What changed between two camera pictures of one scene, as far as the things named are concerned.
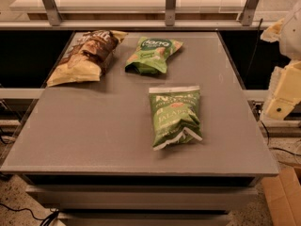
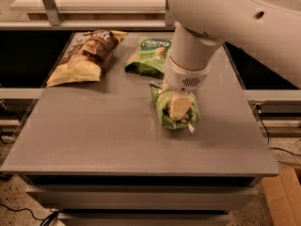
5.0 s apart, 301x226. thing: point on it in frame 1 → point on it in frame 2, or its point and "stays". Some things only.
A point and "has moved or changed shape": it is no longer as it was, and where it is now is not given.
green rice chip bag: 150,55 stays
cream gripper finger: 284,91 → 182,82
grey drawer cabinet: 144,200 stays
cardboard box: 283,195 stays
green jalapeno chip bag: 176,115 has moved or changed shape
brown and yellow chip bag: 86,58 stays
